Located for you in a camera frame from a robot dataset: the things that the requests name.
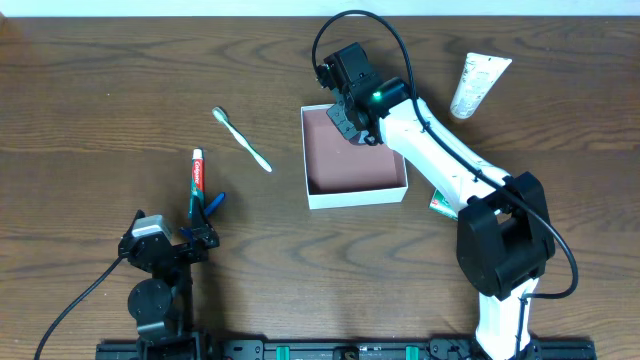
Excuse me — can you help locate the blue disposable razor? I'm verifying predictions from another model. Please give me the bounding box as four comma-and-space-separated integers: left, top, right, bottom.
179, 192, 226, 248

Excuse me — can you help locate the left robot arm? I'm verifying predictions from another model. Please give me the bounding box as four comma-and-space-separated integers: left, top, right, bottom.
118, 200, 219, 360

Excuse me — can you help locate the white lotion tube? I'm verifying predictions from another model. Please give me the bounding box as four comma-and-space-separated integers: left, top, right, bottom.
449, 52, 512, 121

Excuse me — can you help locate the white cardboard box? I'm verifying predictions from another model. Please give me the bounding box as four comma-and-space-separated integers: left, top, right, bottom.
300, 104, 408, 210

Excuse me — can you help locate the red green toothpaste tube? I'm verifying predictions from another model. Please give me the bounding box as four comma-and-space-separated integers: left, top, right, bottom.
188, 148, 205, 218

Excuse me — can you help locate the green white toothbrush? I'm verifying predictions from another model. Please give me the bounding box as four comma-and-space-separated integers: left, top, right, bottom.
212, 107, 273, 173

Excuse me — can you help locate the green soap bar box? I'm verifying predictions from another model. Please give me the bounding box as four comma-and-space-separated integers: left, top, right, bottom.
429, 190, 458, 220

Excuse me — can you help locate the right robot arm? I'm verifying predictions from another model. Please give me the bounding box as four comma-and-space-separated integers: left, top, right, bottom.
315, 43, 555, 359

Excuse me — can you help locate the black mounting rail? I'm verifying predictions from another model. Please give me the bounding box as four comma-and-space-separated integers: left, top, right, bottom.
94, 338, 597, 360

